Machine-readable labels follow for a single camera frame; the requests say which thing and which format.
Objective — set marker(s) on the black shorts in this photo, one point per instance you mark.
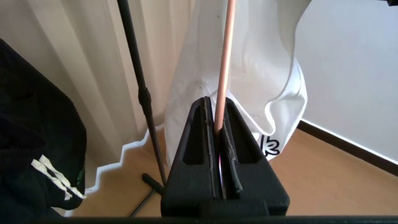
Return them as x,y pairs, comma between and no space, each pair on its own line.
31,124

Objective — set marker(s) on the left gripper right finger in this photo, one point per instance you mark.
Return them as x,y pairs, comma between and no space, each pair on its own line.
258,183

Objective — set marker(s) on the pink clothes hanger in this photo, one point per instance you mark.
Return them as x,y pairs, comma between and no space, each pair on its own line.
225,62

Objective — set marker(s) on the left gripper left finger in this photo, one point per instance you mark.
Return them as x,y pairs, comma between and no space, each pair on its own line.
192,183

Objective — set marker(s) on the white printed tank top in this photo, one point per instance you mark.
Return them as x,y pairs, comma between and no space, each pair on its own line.
261,62

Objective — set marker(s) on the beige curtain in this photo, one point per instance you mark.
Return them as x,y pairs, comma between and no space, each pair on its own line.
77,62

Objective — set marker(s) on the black clothes rack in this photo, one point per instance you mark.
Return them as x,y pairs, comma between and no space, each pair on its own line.
136,71

